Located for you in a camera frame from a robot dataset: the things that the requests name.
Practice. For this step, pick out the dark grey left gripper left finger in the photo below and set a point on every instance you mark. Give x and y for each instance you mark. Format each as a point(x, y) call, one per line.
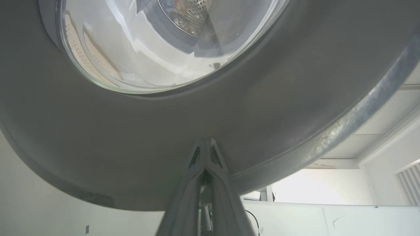
point(183, 203)

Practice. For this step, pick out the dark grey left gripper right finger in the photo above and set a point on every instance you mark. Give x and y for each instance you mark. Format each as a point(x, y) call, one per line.
point(226, 203)

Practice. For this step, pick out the dark grey round washer door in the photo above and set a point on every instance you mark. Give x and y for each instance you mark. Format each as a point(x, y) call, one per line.
point(164, 141)

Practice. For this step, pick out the white slatted ceiling vent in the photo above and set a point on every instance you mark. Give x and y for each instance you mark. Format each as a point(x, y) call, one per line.
point(377, 127)

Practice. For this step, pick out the white louvred panel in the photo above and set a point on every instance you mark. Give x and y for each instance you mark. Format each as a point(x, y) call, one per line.
point(410, 186)

